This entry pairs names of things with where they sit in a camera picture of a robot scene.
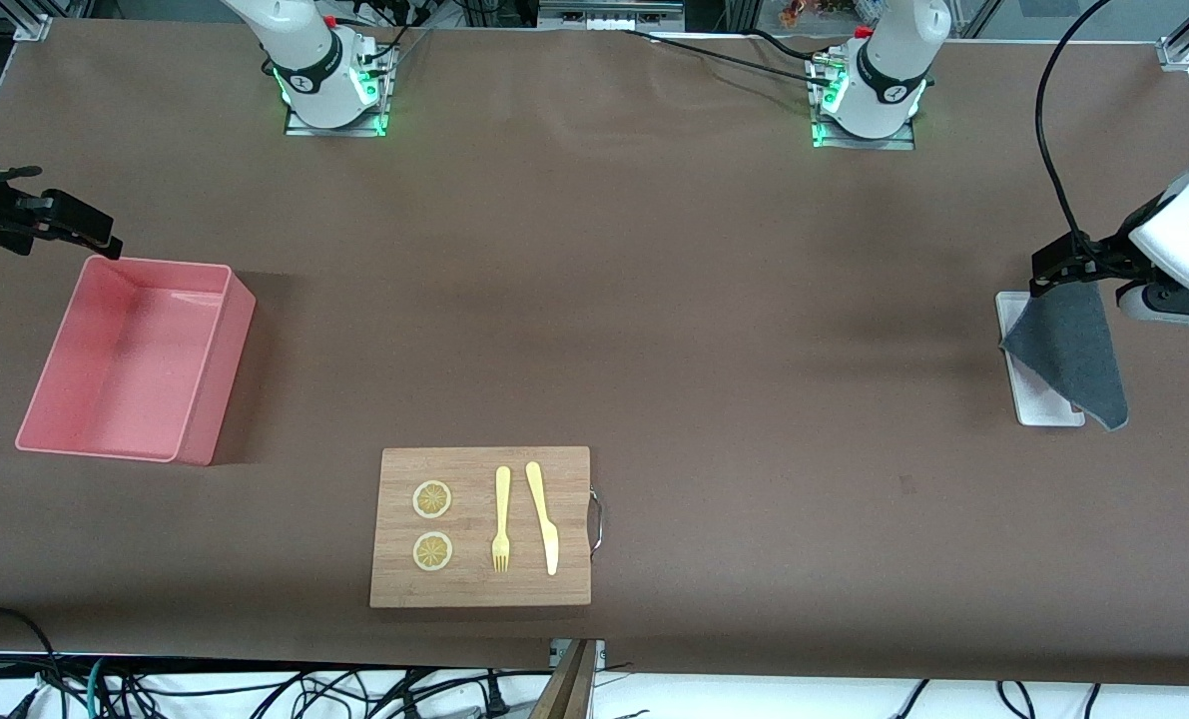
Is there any wooden cutting board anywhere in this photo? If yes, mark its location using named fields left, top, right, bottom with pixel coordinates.
left=369, top=446, right=592, bottom=609

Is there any white rectangular tray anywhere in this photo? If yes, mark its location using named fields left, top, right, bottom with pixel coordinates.
left=995, top=291, right=1087, bottom=428

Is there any grey power strip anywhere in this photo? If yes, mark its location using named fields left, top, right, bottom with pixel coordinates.
left=538, top=0, right=687, bottom=32

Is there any pink plastic bin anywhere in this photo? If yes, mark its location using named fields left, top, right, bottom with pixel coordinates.
left=15, top=256, right=257, bottom=467

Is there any yellow plastic fork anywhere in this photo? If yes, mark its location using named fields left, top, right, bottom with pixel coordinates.
left=491, top=466, right=512, bottom=573

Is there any black cable across table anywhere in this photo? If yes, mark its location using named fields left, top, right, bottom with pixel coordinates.
left=619, top=28, right=847, bottom=89

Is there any wooden beam under table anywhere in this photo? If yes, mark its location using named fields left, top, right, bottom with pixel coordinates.
left=529, top=639, right=597, bottom=719

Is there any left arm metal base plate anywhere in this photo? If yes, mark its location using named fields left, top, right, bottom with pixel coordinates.
left=811, top=50, right=917, bottom=152

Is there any dark grey microfibre cloth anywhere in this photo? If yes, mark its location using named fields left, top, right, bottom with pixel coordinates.
left=999, top=280, right=1131, bottom=432

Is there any yellow plastic knife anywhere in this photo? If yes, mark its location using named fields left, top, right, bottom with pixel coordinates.
left=525, top=461, right=560, bottom=576

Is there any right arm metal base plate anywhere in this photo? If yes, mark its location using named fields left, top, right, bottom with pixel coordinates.
left=283, top=40, right=392, bottom=139

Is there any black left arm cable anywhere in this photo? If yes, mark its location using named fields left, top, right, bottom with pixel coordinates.
left=1036, top=0, right=1116, bottom=253

